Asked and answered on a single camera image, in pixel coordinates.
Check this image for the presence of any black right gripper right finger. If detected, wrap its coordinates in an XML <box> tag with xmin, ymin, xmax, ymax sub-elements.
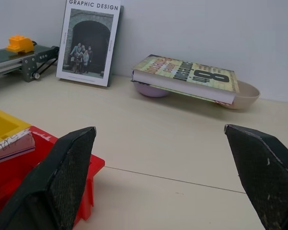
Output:
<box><xmin>223</xmin><ymin>124</ymin><xmax>288</xmax><ymax>230</ymax></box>

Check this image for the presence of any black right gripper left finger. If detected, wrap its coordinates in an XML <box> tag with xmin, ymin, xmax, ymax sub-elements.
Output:
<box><xmin>0</xmin><ymin>126</ymin><xmax>97</xmax><ymax>230</ymax></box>

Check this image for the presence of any green conveyor belt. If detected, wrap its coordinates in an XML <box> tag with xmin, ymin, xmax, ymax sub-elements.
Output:
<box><xmin>0</xmin><ymin>41</ymin><xmax>60</xmax><ymax>83</ymax></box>

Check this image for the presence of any red plastic bin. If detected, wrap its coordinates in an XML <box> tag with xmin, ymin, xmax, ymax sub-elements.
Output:
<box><xmin>0</xmin><ymin>125</ymin><xmax>106</xmax><ymax>215</ymax></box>

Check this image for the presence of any white card with scribbles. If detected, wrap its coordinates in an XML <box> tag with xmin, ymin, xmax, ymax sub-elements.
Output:
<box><xmin>0</xmin><ymin>128</ymin><xmax>36</xmax><ymax>167</ymax></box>

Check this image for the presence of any beige bowl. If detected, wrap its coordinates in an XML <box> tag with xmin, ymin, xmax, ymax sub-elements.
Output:
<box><xmin>212</xmin><ymin>80</ymin><xmax>261</xmax><ymax>110</ymax></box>

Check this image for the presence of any yellow plastic bin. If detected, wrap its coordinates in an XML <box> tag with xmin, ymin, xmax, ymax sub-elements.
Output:
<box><xmin>0</xmin><ymin>105</ymin><xmax>32</xmax><ymax>148</ymax></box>

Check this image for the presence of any yellow green hardcover book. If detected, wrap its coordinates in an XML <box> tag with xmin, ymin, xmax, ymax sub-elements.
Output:
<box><xmin>131</xmin><ymin>54</ymin><xmax>240</xmax><ymax>105</ymax></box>

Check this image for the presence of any purple bowl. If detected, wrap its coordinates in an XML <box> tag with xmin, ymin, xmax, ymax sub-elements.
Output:
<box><xmin>131</xmin><ymin>70</ymin><xmax>170</xmax><ymax>98</ymax></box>

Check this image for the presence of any graphic design book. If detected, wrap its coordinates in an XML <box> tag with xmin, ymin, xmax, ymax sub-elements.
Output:
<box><xmin>56</xmin><ymin>0</ymin><xmax>125</xmax><ymax>88</ymax></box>

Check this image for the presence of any orange toy brick block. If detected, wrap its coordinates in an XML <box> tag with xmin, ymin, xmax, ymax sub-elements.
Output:
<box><xmin>5</xmin><ymin>34</ymin><xmax>35</xmax><ymax>53</ymax></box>

